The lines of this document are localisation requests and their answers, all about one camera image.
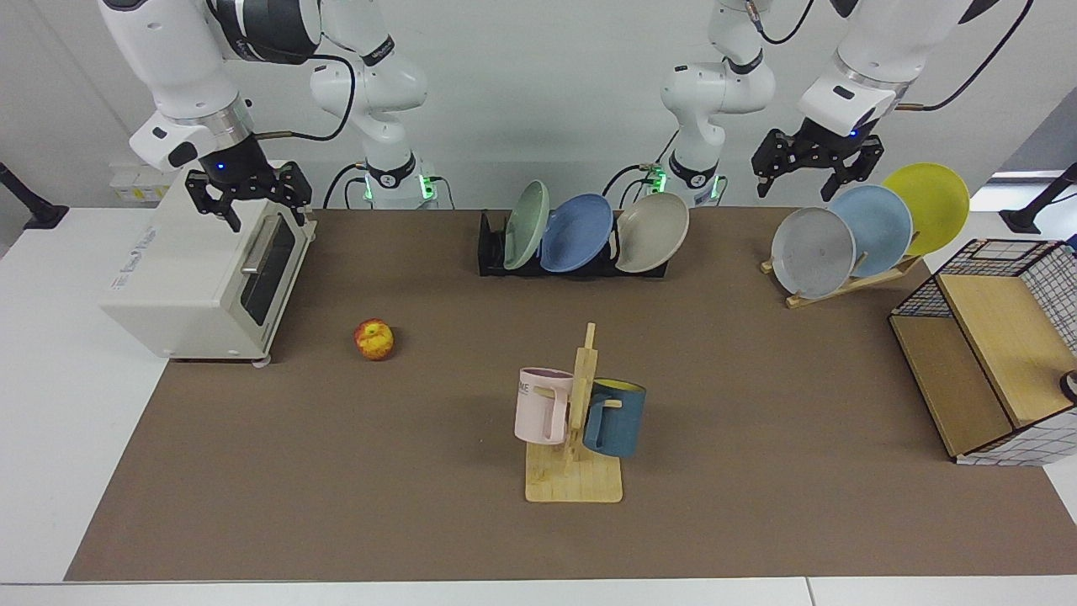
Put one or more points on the red yellow apple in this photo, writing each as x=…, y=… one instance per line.
x=374, y=340

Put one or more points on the light blue plate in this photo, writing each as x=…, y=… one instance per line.
x=879, y=223

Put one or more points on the grey plate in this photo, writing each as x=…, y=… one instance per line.
x=812, y=252

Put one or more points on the yellow plate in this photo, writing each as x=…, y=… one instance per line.
x=930, y=198

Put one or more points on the wooden plate rack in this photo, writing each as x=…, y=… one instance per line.
x=841, y=289

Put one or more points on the beige plate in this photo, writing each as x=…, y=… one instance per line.
x=652, y=233

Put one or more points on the black dish rack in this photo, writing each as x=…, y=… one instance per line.
x=490, y=252

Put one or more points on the pale green plate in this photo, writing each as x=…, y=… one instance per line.
x=526, y=223

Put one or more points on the pale toaster oven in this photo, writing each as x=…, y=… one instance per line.
x=185, y=269

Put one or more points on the white socket boxes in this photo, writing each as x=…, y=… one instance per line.
x=139, y=183

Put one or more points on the black clamp stand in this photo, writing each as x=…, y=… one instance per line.
x=38, y=215
x=1022, y=220

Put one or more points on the brown table cloth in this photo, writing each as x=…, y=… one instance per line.
x=379, y=471

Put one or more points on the dark blue mug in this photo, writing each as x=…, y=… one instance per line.
x=623, y=425

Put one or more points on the pink mug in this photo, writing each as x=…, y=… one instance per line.
x=538, y=408

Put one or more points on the small dark round thing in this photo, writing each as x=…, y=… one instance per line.
x=1070, y=387

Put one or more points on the wooden cup stand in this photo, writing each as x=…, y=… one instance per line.
x=576, y=480

